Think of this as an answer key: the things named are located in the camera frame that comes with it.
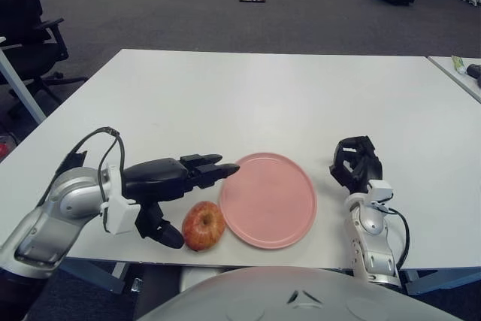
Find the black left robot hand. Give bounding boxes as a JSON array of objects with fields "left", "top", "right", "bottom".
[{"left": 122, "top": 153, "right": 241, "bottom": 250}]

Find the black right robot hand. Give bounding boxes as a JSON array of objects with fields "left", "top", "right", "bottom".
[{"left": 328, "top": 135, "right": 384, "bottom": 194}]

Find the red yellow apple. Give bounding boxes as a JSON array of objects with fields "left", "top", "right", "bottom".
[{"left": 182, "top": 201, "right": 226, "bottom": 253}]

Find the pink round plate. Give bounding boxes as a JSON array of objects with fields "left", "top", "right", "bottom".
[{"left": 219, "top": 152, "right": 318, "bottom": 250}]

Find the grey robot torso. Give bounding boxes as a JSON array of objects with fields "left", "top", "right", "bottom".
[{"left": 138, "top": 266, "right": 424, "bottom": 321}]

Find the white desk leg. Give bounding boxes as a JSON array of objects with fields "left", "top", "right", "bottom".
[{"left": 0, "top": 36, "right": 47, "bottom": 125}]

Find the black office chair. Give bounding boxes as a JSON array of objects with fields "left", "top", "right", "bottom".
[{"left": 0, "top": 0, "right": 89, "bottom": 119}]

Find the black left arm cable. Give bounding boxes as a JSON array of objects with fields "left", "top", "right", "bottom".
[{"left": 56, "top": 126, "right": 127, "bottom": 220}]

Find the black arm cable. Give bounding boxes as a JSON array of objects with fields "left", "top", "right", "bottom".
[
  {"left": 56, "top": 126, "right": 127, "bottom": 220},
  {"left": 383, "top": 206, "right": 410, "bottom": 271}
]

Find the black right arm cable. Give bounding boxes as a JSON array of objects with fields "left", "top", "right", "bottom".
[{"left": 383, "top": 206, "right": 410, "bottom": 271}]

